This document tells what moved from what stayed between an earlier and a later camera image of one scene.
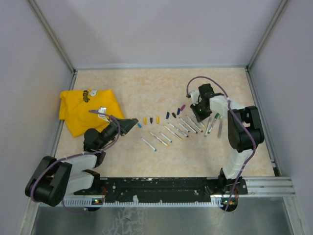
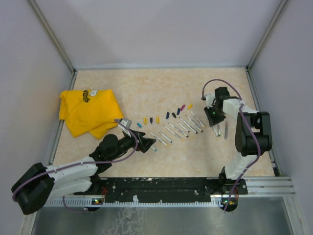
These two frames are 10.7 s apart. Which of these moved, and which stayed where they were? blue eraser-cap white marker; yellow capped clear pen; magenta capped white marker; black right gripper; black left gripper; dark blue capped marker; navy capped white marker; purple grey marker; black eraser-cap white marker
Moved: purple grey marker; black left gripper; black right gripper
Stayed: magenta capped white marker; blue eraser-cap white marker; navy capped white marker; yellow capped clear pen; dark blue capped marker; black eraser-cap white marker
